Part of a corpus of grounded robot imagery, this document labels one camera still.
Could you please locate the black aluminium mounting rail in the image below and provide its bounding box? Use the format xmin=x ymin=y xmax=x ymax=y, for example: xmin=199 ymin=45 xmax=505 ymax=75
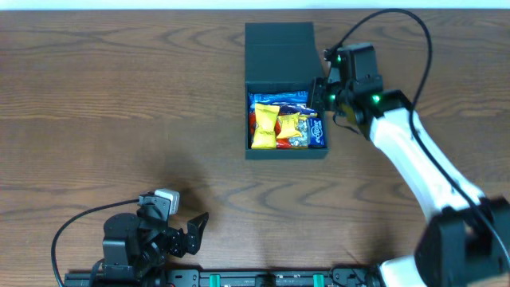
xmin=64 ymin=268 xmax=385 ymax=287

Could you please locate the small yellow candy wrapper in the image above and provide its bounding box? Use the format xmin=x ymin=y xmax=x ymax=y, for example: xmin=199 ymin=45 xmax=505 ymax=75
xmin=277 ymin=112 xmax=302 ymax=140

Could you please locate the red Hacks candy bag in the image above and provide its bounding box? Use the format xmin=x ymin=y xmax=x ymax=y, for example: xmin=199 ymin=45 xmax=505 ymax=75
xmin=249 ymin=112 xmax=292 ymax=149

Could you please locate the blue Eclipse gum pack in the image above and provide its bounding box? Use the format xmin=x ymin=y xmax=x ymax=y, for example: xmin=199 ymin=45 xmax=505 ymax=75
xmin=308 ymin=117 xmax=325 ymax=148

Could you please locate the dark blue snack bar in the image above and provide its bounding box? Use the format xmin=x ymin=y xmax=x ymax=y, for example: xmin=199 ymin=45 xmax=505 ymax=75
xmin=279 ymin=104 xmax=318 ymax=117

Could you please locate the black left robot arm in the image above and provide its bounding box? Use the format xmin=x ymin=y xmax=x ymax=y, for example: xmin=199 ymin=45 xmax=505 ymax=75
xmin=88 ymin=189 xmax=209 ymax=287

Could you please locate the yellow seed snack bag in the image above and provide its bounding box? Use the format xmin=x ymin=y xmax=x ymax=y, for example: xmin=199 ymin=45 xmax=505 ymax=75
xmin=288 ymin=116 xmax=311 ymax=148

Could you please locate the blue wafer bar packet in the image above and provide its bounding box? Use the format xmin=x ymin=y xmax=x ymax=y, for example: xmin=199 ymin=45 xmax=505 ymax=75
xmin=248 ymin=91 xmax=308 ymax=112

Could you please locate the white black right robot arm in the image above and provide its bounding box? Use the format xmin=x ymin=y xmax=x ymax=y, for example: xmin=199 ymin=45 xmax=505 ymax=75
xmin=308 ymin=43 xmax=509 ymax=286

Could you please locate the large yellow candy wrapper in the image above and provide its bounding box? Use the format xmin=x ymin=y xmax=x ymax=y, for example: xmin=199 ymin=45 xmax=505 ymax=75
xmin=251 ymin=104 xmax=280 ymax=149

